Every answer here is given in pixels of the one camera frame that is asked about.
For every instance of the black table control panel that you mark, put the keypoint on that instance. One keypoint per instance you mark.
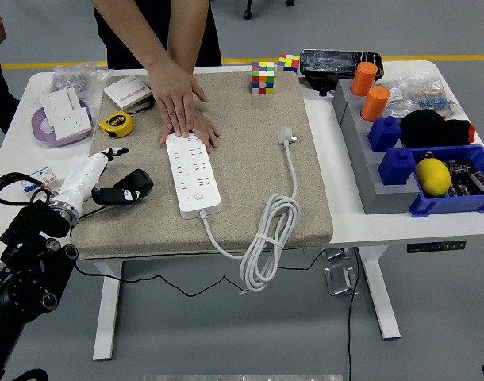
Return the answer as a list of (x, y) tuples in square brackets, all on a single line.
[(436, 247)]

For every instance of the blue block with knob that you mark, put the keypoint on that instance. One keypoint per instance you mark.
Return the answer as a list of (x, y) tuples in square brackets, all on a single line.
[(396, 166), (384, 135)]

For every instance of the orange cylinder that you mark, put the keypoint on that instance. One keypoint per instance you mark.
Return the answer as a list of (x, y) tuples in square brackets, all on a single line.
[(375, 104), (363, 79)]

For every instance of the small colourful puzzle cube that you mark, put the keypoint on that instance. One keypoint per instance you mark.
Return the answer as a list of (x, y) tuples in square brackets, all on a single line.
[(289, 62)]

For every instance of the clear bag of blue parts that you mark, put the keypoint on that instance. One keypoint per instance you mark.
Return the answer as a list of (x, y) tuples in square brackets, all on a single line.
[(436, 104)]

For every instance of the large colourful puzzle cube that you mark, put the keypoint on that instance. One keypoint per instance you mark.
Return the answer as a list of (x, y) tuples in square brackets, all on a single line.
[(262, 78)]

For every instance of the person's right forearm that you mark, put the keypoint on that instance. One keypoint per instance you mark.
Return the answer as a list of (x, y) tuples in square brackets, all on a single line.
[(131, 31)]

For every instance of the white table leg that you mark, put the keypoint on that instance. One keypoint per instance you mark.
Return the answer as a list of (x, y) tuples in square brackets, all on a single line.
[(107, 317), (379, 293)]

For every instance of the white blue circuit breaker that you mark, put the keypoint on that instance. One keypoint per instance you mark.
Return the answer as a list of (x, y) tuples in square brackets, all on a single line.
[(41, 178)]

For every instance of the black office chair base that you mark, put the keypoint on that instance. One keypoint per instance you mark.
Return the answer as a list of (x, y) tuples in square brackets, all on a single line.
[(247, 15)]

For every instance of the person's left hand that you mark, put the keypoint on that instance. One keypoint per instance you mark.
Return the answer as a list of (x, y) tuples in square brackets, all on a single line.
[(206, 131)]

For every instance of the person's left forearm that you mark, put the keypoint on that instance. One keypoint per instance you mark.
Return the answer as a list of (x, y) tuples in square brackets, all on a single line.
[(188, 31)]

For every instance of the yellow lemon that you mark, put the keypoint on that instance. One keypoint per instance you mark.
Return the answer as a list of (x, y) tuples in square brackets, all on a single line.
[(432, 178)]

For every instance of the grey-brown mat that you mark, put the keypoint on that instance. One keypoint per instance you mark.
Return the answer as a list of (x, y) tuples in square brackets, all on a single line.
[(246, 119)]

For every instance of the white socket panel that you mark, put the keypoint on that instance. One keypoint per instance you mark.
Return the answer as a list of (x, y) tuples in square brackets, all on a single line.
[(71, 123)]

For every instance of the blue plastic bin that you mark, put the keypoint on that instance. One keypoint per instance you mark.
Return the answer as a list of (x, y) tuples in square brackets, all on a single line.
[(448, 206)]

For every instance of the person's torso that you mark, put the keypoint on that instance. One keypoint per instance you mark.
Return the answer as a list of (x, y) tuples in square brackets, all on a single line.
[(0, 91), (210, 39)]

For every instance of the purple tray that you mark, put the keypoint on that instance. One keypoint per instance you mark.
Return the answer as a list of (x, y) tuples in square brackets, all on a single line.
[(41, 137)]

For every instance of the yellow tape measure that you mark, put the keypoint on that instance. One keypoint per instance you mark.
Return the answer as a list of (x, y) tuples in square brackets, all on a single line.
[(116, 125)]

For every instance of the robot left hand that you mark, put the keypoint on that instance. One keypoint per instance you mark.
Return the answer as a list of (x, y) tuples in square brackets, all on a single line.
[(81, 180)]

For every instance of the black fabric bundle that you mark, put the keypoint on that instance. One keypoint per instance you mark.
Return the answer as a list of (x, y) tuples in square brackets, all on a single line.
[(428, 129)]

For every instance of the grey stepped block holder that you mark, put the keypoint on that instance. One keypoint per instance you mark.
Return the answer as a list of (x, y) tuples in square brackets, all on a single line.
[(361, 166)]

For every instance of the clear bag of beige parts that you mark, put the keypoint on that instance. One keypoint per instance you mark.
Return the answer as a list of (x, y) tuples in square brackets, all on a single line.
[(400, 97)]

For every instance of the clear bag of metal parts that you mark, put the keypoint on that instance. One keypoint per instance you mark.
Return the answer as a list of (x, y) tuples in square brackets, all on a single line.
[(73, 79)]

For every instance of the white power strip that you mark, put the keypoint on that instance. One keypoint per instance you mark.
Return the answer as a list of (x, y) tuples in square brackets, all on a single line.
[(194, 186)]

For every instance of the white switch panel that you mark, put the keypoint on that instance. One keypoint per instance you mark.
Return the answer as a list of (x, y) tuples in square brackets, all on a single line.
[(59, 101)]

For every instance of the black plug adapter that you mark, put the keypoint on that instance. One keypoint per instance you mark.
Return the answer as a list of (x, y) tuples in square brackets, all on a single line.
[(138, 179)]

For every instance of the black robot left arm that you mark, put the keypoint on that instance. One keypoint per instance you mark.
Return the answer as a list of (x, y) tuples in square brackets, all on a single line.
[(24, 278)]

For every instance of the metal bracket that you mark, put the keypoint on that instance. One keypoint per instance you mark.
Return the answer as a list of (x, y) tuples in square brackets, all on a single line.
[(339, 279)]

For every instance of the person's right hand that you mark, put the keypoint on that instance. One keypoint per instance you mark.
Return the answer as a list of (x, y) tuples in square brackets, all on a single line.
[(176, 99)]

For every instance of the white double wall switch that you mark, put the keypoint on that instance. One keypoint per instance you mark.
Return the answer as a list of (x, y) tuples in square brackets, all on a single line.
[(125, 90)]

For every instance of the black wrapped box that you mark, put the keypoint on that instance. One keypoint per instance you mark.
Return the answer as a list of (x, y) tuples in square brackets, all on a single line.
[(329, 61)]

